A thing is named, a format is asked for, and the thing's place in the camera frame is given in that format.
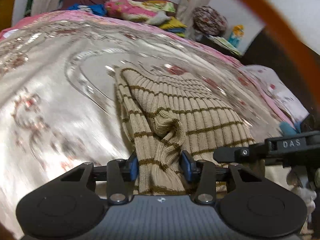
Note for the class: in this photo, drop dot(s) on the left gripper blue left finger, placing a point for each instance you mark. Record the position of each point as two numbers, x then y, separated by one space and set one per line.
131 167

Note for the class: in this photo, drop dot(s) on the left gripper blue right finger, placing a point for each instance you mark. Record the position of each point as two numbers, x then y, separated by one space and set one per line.
188 166

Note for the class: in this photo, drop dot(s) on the beige striped knit sweater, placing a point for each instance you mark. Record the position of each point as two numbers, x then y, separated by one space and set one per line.
164 114

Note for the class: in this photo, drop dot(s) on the right gloved hand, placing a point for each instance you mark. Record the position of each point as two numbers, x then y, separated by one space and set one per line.
298 179

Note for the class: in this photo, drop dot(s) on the white pink floral pillow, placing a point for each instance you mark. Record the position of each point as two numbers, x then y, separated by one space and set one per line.
269 82

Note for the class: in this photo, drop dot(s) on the floral satin bedspread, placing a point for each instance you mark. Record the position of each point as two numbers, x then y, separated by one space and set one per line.
59 106

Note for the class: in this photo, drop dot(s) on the stack of papers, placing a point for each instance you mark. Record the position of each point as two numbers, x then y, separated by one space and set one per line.
222 42

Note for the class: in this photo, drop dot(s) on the yellow blue carton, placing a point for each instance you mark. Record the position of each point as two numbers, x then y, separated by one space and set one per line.
236 35

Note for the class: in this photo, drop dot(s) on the yellow folded blanket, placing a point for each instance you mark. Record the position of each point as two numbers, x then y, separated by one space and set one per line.
174 26

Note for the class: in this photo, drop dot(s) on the dark floral bundle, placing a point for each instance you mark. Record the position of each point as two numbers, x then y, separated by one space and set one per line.
209 21

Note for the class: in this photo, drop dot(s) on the pink floral folded quilt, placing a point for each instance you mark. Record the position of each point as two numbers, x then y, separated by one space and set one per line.
152 12

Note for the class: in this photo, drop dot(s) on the blue garment on bed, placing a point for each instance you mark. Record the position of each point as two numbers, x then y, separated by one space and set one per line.
96 9

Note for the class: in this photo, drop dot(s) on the wooden cabinet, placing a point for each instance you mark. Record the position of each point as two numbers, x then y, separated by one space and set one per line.
6 11

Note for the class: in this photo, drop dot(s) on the orange wooden frame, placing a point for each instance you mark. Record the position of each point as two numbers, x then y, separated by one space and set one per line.
295 25

